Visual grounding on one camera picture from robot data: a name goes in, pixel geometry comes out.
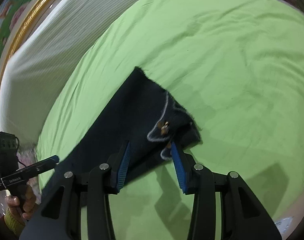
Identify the white striped bed sheet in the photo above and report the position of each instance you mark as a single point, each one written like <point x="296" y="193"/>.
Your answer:
<point x="54" y="42"/>

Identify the colourful cartoon floor mat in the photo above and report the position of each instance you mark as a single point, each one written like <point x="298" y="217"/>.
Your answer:
<point x="6" y="17"/>

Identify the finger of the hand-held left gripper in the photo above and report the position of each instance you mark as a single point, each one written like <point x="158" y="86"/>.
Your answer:
<point x="45" y="162"/>

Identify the person's left forearm yellow sleeve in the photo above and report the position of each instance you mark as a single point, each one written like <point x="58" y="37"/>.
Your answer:
<point x="13" y="221"/>

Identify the person's left hand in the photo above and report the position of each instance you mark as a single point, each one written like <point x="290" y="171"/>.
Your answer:
<point x="30" y="202"/>

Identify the gold trimmed bed frame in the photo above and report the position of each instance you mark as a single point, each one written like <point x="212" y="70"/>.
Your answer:
<point x="21" y="25"/>

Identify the dark navy pants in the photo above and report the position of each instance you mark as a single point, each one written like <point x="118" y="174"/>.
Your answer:
<point x="132" y="120"/>

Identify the floral patterned cloth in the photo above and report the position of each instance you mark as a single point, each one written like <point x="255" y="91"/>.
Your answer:
<point x="26" y="155"/>

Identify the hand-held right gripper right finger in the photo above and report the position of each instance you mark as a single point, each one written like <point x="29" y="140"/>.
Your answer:
<point x="179" y="171"/>

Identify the light green blanket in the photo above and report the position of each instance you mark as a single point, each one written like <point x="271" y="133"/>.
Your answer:
<point x="217" y="55"/>

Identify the white plastic packet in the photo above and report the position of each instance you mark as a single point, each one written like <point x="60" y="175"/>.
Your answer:
<point x="283" y="224"/>

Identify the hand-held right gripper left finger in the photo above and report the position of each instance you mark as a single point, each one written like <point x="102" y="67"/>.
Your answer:
<point x="123" y="166"/>

